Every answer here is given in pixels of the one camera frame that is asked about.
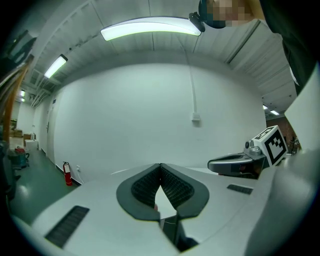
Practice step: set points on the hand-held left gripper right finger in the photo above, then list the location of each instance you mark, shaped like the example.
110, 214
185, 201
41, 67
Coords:
220, 200

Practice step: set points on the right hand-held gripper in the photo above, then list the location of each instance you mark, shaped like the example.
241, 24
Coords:
275, 147

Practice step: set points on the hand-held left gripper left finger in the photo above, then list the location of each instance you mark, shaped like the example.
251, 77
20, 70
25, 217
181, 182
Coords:
100, 220

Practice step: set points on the red fire extinguisher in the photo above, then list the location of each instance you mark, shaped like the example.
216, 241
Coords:
67, 175

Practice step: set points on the white door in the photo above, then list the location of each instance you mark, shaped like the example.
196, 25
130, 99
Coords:
50, 135

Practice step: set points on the teal and red vacuum cleaner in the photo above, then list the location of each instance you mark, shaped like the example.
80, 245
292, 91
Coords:
18, 157

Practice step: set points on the person's black shirt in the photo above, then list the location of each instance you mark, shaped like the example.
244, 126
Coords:
295, 37

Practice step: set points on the person's head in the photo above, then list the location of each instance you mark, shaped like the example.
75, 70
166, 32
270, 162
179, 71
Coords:
225, 12

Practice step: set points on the white wall junction box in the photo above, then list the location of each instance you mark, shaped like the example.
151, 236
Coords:
196, 116

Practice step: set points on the white wall outlet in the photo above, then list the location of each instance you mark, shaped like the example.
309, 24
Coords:
78, 168

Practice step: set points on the white wall conduit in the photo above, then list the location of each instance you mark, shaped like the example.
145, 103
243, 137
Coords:
193, 82

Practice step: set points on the black head-worn camera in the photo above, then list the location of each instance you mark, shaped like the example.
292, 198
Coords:
197, 21

